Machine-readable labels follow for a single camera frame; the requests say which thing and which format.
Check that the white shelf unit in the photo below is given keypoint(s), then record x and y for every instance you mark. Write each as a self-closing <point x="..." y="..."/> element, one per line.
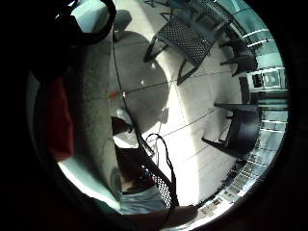
<point x="266" y="79"/>

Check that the black plastic chair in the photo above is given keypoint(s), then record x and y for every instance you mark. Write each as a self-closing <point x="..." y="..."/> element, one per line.
<point x="243" y="57"/>
<point x="243" y="128"/>

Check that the grey table base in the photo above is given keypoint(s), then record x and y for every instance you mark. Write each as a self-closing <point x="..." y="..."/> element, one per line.
<point x="122" y="20"/>

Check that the small orange object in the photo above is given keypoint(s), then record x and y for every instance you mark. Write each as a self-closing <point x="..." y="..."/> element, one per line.
<point x="113" y="95"/>

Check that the red cloth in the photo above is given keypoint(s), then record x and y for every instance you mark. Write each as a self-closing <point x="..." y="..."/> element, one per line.
<point x="59" y="125"/>

